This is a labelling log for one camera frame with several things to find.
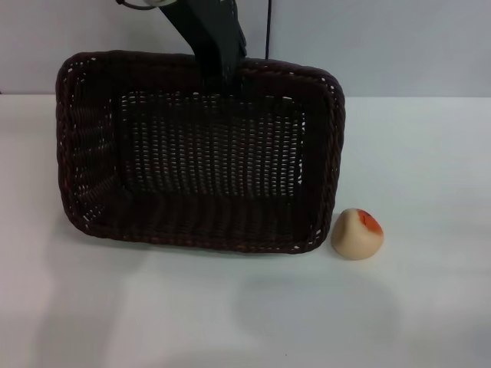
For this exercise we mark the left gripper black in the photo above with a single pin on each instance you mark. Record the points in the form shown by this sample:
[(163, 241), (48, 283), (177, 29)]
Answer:
[(203, 23)]

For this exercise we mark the dark brown woven basket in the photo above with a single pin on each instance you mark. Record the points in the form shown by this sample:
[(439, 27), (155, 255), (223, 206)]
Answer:
[(215, 165)]

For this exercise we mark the cream toy peach red tip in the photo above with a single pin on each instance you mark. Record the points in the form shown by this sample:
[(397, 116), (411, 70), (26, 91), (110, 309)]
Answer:
[(353, 241)]

